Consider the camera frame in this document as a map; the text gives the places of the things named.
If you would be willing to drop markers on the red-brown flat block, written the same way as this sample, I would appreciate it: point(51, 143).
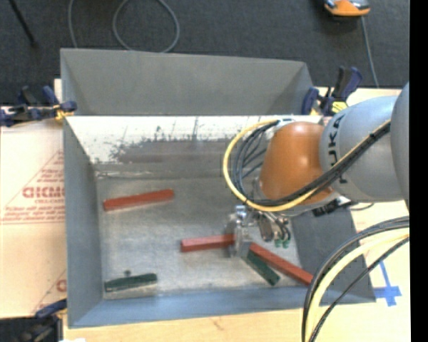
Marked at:
point(205, 243)
point(138, 199)
point(283, 263)

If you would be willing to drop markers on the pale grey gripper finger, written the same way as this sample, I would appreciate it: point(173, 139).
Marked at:
point(231, 228)
point(243, 249)

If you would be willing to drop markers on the brown cardboard board red print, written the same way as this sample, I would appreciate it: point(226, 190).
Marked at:
point(28, 248)

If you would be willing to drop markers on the dark green flat block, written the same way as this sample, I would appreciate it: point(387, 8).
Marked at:
point(264, 269)
point(130, 283)

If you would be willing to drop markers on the black cylinder on white bracket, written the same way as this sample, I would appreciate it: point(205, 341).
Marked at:
point(329, 208)

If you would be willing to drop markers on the grey metal bin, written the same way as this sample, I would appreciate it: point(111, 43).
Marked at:
point(185, 91)

